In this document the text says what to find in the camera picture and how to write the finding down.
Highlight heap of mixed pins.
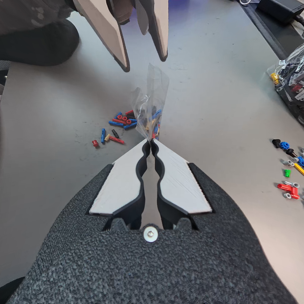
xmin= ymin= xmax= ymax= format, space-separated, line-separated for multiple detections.
xmin=136 ymin=104 xmax=163 ymax=140

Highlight pile of plastic pins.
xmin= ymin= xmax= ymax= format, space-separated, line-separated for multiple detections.
xmin=108 ymin=110 xmax=138 ymax=130

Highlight cluster of red grey connectors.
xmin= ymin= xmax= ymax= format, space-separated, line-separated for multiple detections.
xmin=277 ymin=181 xmax=301 ymax=200

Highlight black desk rail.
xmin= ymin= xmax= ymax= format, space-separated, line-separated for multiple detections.
xmin=239 ymin=0 xmax=304 ymax=61

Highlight person's black trousers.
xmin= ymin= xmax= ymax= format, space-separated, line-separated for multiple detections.
xmin=0 ymin=19 xmax=80 ymax=67

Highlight clear plastic bag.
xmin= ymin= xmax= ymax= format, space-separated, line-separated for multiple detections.
xmin=130 ymin=63 xmax=169 ymax=143

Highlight grey desk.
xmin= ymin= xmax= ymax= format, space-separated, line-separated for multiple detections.
xmin=0 ymin=0 xmax=304 ymax=304

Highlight person's camouflage shirt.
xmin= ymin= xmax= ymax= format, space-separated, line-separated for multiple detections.
xmin=0 ymin=0 xmax=79 ymax=28

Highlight plastic bag of assorted parts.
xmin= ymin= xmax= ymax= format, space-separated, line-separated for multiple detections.
xmin=267 ymin=45 xmax=304 ymax=124

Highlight black power adapter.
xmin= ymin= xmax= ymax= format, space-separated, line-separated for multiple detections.
xmin=256 ymin=0 xmax=304 ymax=23

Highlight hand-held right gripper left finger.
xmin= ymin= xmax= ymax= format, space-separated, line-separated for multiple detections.
xmin=89 ymin=139 xmax=151 ymax=229

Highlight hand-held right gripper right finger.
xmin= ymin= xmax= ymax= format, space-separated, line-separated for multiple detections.
xmin=151 ymin=139 xmax=213 ymax=229

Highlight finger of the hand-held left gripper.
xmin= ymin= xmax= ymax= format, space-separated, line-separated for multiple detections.
xmin=72 ymin=0 xmax=130 ymax=73
xmin=135 ymin=0 xmax=169 ymax=63

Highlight cluster of blue yellow parts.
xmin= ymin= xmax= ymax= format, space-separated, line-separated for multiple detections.
xmin=272 ymin=139 xmax=304 ymax=176

